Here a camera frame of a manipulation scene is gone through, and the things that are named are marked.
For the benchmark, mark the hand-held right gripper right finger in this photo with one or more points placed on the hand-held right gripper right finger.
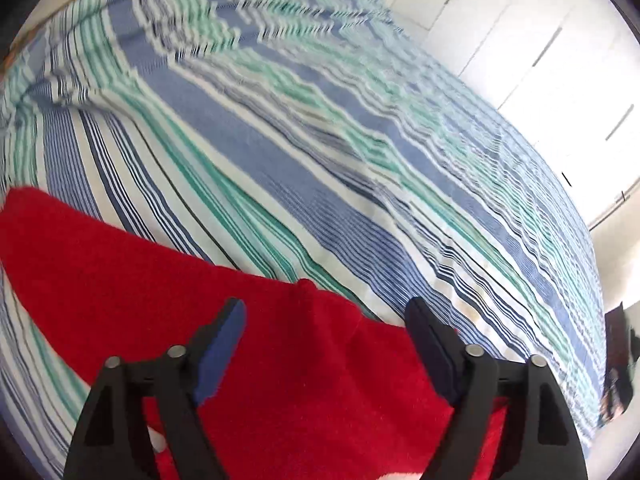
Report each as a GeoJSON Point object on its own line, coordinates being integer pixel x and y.
{"type": "Point", "coordinates": [440, 350]}

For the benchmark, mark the red garment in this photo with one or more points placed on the red garment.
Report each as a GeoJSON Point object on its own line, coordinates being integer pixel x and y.
{"type": "Point", "coordinates": [320, 370]}

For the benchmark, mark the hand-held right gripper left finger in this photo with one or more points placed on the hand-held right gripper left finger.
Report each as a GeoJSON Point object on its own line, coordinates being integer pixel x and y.
{"type": "Point", "coordinates": [220, 355]}

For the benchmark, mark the white wardrobe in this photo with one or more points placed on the white wardrobe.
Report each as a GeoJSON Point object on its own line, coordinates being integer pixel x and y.
{"type": "Point", "coordinates": [540, 70]}

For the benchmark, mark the striped bed sheet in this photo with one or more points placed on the striped bed sheet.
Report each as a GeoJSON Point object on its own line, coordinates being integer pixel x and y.
{"type": "Point", "coordinates": [310, 160]}

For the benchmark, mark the dark clothes pile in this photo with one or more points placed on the dark clothes pile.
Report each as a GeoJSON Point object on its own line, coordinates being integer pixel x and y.
{"type": "Point", "coordinates": [620, 360]}

